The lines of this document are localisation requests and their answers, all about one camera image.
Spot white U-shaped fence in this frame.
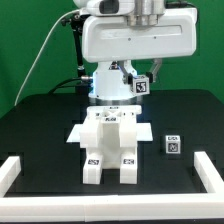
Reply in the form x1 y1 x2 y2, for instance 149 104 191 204
0 152 224 222

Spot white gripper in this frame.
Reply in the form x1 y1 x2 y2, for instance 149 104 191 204
82 0 197 85

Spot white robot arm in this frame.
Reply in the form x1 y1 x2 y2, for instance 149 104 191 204
73 0 197 102

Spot white chair back frame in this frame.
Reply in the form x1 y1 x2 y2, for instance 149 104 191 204
87 105 142 123

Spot white camera cable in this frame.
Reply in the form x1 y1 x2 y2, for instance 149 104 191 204
14 9 81 107

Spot white marker base plate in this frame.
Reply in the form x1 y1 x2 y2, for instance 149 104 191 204
66 123 153 143

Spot black base cables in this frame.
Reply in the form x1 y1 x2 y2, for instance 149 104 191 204
48 77 92 95

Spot black camera on stand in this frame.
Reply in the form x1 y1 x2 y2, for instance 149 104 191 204
73 10 90 22

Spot white small chair part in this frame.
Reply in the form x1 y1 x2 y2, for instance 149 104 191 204
132 75 150 96
83 148 103 185

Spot black camera stand pole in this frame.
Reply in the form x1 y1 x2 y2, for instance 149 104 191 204
61 16 90 95

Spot white chair seat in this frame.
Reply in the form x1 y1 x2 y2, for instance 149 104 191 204
80 117 137 169

